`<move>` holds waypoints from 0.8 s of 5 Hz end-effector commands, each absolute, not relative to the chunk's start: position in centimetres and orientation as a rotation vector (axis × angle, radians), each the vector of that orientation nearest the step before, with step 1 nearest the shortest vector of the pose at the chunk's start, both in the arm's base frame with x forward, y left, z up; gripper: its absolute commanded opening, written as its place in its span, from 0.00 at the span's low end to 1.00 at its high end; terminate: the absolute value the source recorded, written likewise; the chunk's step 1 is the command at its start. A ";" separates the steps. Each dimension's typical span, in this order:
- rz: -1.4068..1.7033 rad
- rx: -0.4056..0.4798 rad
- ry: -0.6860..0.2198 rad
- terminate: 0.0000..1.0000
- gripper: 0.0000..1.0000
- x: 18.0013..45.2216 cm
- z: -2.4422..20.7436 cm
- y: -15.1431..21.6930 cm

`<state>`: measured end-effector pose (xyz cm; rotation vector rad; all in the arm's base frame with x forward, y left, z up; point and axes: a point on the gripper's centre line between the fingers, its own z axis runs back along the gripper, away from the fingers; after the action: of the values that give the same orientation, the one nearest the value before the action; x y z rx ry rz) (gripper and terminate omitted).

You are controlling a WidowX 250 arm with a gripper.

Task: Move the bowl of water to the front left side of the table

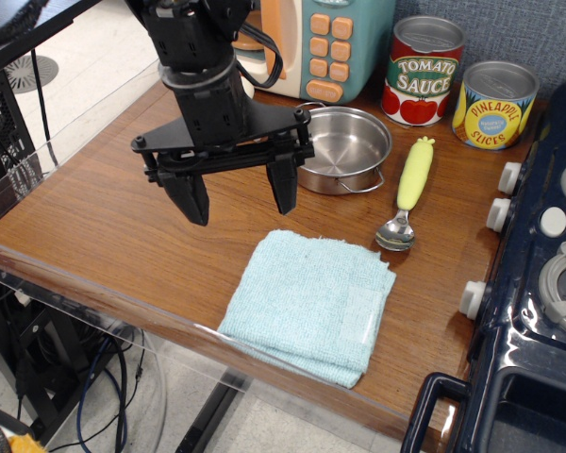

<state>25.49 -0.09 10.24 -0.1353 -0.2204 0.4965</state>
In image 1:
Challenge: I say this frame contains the yellow object at floor corner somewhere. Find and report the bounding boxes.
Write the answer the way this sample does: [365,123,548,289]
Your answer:
[8,434,47,453]

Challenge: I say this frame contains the black and blue floor cables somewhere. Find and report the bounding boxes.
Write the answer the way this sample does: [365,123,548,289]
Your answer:
[46,329,147,453]

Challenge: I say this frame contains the spoon with yellow handle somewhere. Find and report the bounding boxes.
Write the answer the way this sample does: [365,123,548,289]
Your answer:
[375,136,436,251]

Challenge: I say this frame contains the light blue folded towel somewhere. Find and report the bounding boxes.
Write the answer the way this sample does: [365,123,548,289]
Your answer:
[218,230,396,389]

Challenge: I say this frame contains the teal toy microwave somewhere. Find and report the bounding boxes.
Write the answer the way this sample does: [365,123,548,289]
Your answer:
[247,0,396,104]

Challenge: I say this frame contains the dark blue toy stove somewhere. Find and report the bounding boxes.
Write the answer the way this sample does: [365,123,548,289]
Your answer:
[402,82,566,452]

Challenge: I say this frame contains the pineapple slices can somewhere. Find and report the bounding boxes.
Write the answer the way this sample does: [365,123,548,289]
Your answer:
[452,60,540,151]

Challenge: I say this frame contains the tomato sauce can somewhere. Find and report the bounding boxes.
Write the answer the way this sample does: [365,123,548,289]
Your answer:
[381,15,466,126]

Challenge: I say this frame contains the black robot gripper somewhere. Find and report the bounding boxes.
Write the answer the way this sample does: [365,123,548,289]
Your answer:
[131,60,314,226]

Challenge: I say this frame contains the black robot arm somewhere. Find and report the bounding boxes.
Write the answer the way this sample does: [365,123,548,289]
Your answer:
[128,1,314,226]

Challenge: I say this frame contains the stainless steel bowl with handles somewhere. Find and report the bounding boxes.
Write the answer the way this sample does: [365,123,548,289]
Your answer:
[298,102,392,195]

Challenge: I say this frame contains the black desk at left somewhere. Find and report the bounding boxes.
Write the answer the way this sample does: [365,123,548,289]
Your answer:
[0,0,103,84]

